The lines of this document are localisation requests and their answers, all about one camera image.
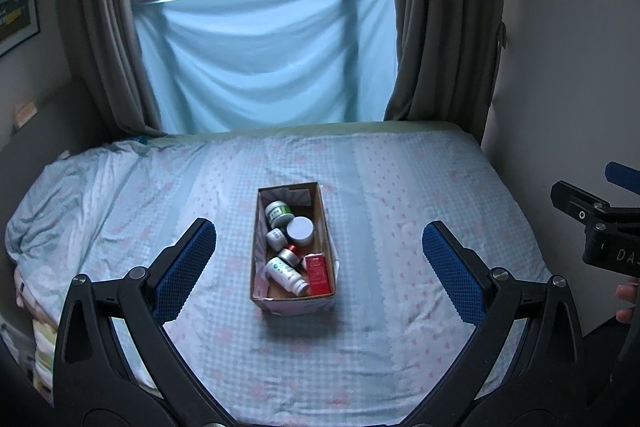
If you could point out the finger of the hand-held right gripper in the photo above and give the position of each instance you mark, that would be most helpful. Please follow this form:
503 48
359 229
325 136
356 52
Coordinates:
620 174
575 202

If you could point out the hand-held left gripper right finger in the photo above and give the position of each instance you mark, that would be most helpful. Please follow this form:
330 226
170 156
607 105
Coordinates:
452 272

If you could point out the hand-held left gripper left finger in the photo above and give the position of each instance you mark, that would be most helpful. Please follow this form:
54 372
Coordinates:
185 272

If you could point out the small white bottle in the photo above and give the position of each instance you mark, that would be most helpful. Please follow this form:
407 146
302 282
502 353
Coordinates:
276 238

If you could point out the white bottle with printed label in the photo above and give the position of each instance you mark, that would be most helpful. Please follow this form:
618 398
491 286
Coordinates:
282 271

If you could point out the red-capped bottle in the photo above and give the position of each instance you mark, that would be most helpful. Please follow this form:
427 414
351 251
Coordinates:
289 255

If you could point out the green-labelled white jar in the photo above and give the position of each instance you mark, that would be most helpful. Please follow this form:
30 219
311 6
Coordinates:
276 213

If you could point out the cardboard box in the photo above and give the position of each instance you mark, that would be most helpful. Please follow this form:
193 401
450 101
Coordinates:
295 304

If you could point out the white-lidded round jar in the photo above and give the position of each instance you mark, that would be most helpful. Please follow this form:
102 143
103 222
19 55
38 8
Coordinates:
300 231

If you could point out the red carton box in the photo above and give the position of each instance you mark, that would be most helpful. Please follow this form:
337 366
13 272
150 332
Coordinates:
317 277

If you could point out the person's right hand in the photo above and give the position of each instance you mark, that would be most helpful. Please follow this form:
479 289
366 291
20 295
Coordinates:
629 302

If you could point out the dark grey headboard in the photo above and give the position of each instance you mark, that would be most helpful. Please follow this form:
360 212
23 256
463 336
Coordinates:
55 137

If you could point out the grey curtain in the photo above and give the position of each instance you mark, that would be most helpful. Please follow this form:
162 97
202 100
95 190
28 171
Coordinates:
100 32
450 32

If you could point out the small beige box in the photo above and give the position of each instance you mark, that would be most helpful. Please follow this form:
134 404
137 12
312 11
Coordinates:
25 114

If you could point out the light blue hanging cloth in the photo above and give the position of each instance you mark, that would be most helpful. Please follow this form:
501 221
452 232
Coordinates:
260 57

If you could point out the framed wall poster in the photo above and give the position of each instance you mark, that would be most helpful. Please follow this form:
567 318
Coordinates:
17 2

